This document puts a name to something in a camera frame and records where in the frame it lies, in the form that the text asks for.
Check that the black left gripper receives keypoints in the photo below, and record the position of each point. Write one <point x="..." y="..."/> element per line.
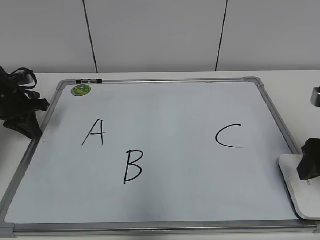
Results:
<point x="18" y="113"/>

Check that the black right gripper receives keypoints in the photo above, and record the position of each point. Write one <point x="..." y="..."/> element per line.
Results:
<point x="309" y="166"/>

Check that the white whiteboard eraser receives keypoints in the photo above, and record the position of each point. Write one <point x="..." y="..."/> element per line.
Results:
<point x="305" y="194"/>

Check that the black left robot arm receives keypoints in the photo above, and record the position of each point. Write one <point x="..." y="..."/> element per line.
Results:
<point x="22" y="79"/>

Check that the round green magnet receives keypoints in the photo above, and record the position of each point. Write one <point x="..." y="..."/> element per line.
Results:
<point x="81" y="90"/>

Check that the white whiteboard with grey frame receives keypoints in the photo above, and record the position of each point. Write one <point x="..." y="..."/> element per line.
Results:
<point x="155" y="156"/>

